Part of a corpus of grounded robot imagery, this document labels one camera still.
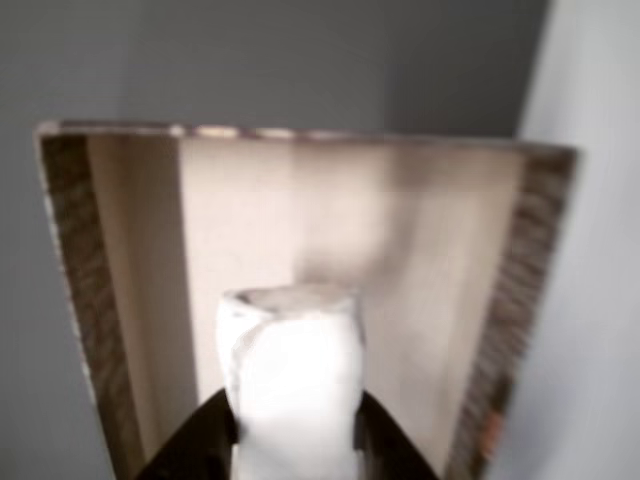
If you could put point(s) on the dark grey table mat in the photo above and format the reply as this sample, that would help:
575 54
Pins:
250 60

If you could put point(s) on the white block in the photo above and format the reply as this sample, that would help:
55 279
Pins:
295 375

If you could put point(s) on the patterned open cardboard box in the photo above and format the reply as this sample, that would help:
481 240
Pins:
240 225

